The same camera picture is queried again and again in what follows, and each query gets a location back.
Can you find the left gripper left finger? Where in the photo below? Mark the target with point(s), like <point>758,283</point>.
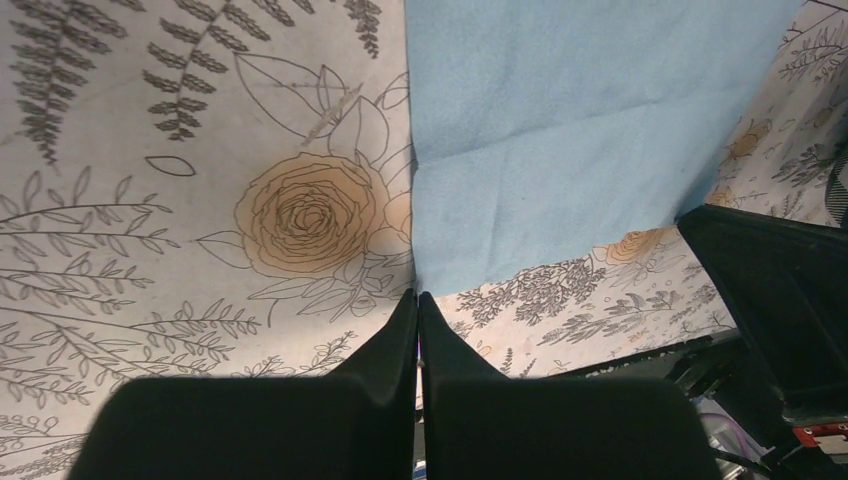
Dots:
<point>356,422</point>

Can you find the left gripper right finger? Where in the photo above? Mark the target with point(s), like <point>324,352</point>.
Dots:
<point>481,424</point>

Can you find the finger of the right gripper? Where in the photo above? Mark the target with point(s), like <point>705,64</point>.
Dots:
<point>784,283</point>

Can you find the blue cleaning cloth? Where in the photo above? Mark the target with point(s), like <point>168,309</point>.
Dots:
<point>545,128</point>

